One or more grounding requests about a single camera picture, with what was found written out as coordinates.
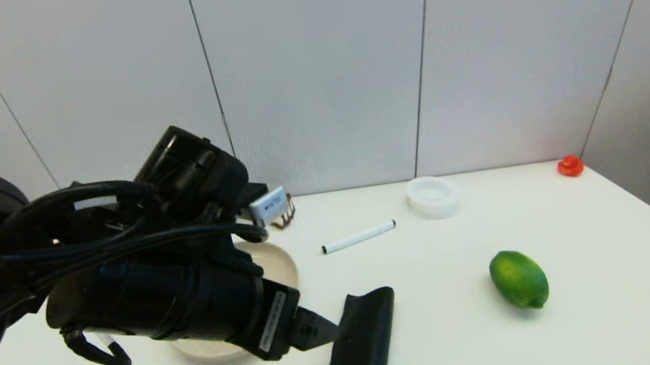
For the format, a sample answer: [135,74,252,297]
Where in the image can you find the beige round plate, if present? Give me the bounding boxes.
[157,235,309,365]

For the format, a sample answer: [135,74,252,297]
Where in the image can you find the white round dish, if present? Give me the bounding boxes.
[404,172,465,223]

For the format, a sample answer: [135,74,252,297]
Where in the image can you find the white marker pen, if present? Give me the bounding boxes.
[319,219,400,255]

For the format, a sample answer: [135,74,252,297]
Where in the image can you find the chocolate blueberry cake slice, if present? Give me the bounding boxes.
[273,193,299,230]

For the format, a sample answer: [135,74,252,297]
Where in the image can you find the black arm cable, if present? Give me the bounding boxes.
[0,161,285,365]

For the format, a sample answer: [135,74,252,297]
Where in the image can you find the red toy pepper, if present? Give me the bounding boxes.
[555,153,586,179]

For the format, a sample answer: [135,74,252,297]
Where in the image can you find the black glasses case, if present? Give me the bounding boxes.
[301,285,404,365]

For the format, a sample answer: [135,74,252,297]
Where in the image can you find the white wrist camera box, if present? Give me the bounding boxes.
[247,186,293,229]

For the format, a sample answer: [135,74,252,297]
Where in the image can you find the green lime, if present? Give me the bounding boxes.
[487,245,552,315]

